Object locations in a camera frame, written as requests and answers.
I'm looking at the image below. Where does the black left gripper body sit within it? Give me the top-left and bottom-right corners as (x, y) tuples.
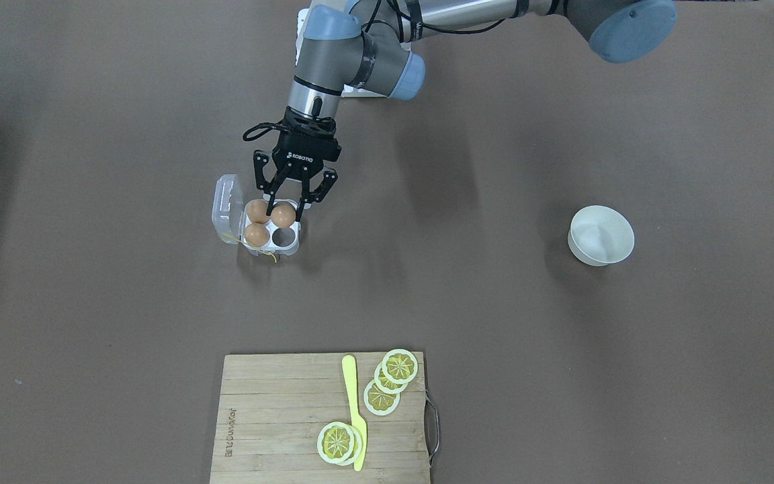
(271, 108), (341, 181)

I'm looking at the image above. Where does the brown egg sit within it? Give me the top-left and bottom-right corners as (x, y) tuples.
(269, 201), (297, 229)

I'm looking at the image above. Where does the clear plastic egg box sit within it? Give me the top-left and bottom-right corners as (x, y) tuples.
(211, 174), (301, 258)

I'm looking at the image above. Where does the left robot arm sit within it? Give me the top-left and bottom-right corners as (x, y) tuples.
(243, 1), (678, 221)

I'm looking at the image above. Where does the brown egg box rear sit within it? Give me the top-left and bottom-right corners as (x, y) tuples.
(245, 198), (271, 225)

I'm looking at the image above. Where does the brown egg box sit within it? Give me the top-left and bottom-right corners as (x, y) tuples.
(245, 198), (271, 225)
(243, 223), (271, 249)

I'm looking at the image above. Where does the brown egg box front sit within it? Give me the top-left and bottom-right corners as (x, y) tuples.
(243, 223), (271, 249)

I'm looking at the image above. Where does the yellow plastic knife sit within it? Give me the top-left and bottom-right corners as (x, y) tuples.
(341, 354), (368, 472)

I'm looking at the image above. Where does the lemon slice middle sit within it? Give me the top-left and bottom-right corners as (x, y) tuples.
(374, 364), (409, 395)

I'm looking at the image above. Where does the wooden cutting board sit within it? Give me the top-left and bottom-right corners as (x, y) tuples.
(210, 350), (439, 483)

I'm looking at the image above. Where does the lemon slice by knife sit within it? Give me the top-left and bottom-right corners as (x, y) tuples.
(316, 421), (353, 465)

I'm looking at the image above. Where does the lemon slice under knife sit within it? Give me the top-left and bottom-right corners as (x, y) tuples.
(337, 426), (363, 467)

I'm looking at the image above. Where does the white ceramic bowl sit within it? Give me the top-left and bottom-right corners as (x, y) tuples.
(567, 205), (636, 267)

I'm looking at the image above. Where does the black camera cable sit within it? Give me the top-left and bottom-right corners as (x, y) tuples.
(242, 120), (294, 143)

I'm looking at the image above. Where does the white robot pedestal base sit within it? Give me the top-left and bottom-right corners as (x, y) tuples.
(295, 1), (385, 97)

